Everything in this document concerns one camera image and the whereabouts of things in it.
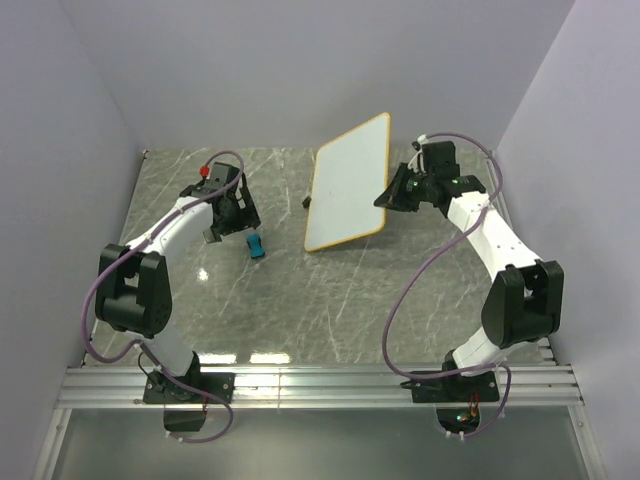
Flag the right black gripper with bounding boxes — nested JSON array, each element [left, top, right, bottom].
[[376, 162, 435, 212]]

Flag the blue whiteboard eraser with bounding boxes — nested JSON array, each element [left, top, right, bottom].
[[246, 233, 266, 259]]

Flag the yellow framed whiteboard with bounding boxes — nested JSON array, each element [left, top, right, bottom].
[[304, 112, 391, 253]]

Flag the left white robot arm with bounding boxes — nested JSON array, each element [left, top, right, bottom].
[[95, 163, 260, 403]]

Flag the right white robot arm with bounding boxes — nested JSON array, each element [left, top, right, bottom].
[[373, 164, 564, 400]]

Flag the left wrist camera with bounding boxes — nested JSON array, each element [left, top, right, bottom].
[[198, 162, 240, 191]]

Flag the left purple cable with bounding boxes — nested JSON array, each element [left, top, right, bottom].
[[81, 149, 246, 445]]

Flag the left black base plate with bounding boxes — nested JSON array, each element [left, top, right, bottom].
[[142, 370, 236, 405]]

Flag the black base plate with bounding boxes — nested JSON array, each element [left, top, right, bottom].
[[400, 371, 500, 404], [142, 370, 236, 405]]

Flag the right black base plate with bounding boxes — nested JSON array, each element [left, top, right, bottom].
[[400, 371, 500, 404]]

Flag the aluminium mounting rail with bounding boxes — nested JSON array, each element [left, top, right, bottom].
[[55, 364, 584, 410]]

